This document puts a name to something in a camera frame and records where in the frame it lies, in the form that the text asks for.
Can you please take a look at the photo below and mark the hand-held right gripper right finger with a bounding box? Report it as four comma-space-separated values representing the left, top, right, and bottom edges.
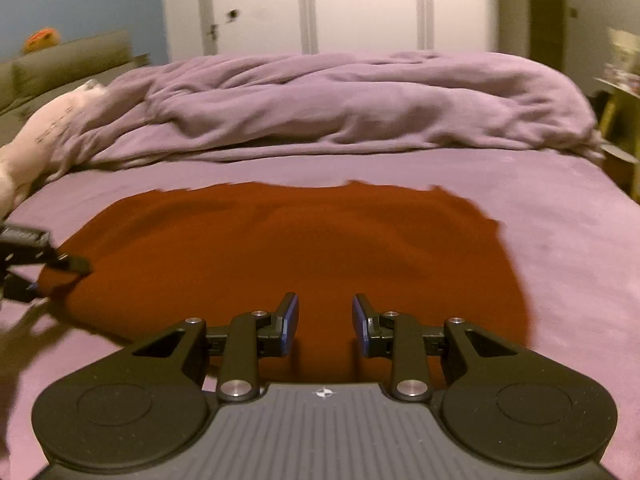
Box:
352, 293, 509, 403

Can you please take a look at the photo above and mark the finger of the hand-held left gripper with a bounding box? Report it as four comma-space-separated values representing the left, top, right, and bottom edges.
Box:
42, 249, 94, 276
0, 271, 40, 304

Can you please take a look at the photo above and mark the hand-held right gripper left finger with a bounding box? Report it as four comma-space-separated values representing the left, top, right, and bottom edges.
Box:
132, 292, 301, 404

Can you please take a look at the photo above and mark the rust brown knit cardigan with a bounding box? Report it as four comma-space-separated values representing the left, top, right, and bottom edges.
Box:
37, 180, 534, 391

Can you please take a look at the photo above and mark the long white plush toy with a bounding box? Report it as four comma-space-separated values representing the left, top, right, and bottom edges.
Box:
0, 79, 109, 214

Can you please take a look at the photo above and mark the olive green sofa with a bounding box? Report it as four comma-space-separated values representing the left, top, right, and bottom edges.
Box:
0, 29, 151, 150

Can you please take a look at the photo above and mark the orange plush toy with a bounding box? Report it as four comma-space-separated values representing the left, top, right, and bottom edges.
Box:
22, 27, 62, 56

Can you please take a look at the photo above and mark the crumpled purple blanket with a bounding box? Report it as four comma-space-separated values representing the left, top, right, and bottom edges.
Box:
47, 51, 607, 181

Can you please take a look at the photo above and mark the bed with purple sheet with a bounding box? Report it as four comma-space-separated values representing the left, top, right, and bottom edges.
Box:
0, 150, 640, 480

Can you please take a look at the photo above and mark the white wardrobe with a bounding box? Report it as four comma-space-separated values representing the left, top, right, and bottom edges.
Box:
160, 0, 501, 63

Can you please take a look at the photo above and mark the yellow legged side table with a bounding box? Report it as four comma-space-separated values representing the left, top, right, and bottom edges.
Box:
594, 76, 640, 196

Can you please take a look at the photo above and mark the wrapped flower bouquet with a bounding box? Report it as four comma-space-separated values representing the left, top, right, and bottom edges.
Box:
604, 26, 640, 87

